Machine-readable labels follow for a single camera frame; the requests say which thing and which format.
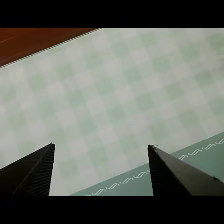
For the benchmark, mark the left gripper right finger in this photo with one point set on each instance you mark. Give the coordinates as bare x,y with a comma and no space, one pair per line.
176,176

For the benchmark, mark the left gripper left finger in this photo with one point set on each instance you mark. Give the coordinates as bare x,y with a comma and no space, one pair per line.
33,175

